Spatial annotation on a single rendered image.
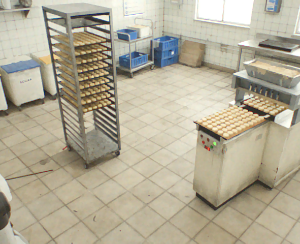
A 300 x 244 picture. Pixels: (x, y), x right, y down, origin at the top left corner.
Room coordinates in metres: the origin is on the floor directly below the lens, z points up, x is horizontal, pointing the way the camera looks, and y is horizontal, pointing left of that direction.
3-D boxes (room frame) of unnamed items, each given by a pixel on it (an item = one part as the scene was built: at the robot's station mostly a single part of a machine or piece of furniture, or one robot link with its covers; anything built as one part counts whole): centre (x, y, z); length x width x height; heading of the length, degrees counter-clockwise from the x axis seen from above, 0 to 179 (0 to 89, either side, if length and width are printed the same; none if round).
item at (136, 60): (6.41, 0.45, 0.29); 0.56 x 0.38 x 0.20; 143
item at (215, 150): (2.23, -0.51, 0.77); 0.24 x 0.04 x 0.14; 38
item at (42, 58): (5.18, 1.83, 0.38); 0.64 x 0.54 x 0.77; 43
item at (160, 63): (7.03, -0.27, 0.10); 0.60 x 0.40 x 0.20; 133
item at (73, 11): (3.17, 0.80, 0.93); 0.64 x 0.51 x 1.78; 38
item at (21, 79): (4.72, 2.29, 0.38); 0.64 x 0.54 x 0.77; 44
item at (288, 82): (2.76, -1.20, 1.25); 0.56 x 0.29 x 0.14; 38
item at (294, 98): (2.76, -1.20, 1.01); 0.72 x 0.33 x 0.34; 38
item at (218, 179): (2.45, -0.80, 0.45); 0.70 x 0.34 x 0.90; 128
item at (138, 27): (6.55, 0.34, 0.90); 0.44 x 0.36 x 0.20; 54
